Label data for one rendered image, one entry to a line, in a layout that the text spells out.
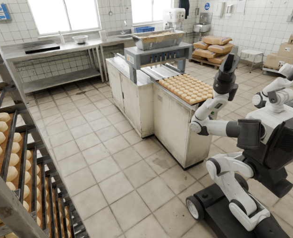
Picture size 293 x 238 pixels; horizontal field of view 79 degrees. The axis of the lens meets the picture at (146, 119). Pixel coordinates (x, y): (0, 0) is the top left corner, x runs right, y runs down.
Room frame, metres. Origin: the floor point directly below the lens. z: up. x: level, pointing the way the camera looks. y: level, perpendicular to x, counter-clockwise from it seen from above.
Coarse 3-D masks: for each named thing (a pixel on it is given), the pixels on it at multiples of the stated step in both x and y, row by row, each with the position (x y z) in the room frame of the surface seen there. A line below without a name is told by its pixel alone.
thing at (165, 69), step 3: (159, 66) 2.36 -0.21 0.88; (162, 66) 2.29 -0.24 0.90; (165, 66) 2.28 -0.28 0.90; (162, 69) 2.29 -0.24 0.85; (165, 69) 2.23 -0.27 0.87; (168, 69) 2.16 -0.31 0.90; (171, 69) 2.14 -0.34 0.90; (168, 72) 2.16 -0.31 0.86; (171, 72) 2.10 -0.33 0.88; (174, 72) 2.05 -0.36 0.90; (177, 72) 2.03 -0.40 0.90; (171, 75) 2.10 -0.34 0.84; (174, 75) 2.05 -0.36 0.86
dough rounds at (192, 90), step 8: (160, 80) 1.76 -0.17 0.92; (168, 80) 1.75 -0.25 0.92; (176, 80) 1.74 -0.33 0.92; (184, 80) 1.73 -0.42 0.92; (192, 80) 1.72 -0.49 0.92; (168, 88) 1.59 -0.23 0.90; (176, 88) 1.58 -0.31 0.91; (184, 88) 1.54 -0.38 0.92; (192, 88) 1.53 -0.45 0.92; (200, 88) 1.55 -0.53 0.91; (208, 88) 1.51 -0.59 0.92; (184, 96) 1.38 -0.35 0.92; (192, 96) 1.37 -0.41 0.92; (200, 96) 1.38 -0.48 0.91; (208, 96) 1.36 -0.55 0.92
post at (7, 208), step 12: (0, 180) 0.21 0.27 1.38; (0, 192) 0.19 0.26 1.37; (12, 192) 0.21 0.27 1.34; (0, 204) 0.18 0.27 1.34; (12, 204) 0.19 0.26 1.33; (0, 216) 0.18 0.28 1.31; (12, 216) 0.18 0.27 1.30; (24, 216) 0.20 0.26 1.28; (12, 228) 0.18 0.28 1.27; (24, 228) 0.18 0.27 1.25; (36, 228) 0.20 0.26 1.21
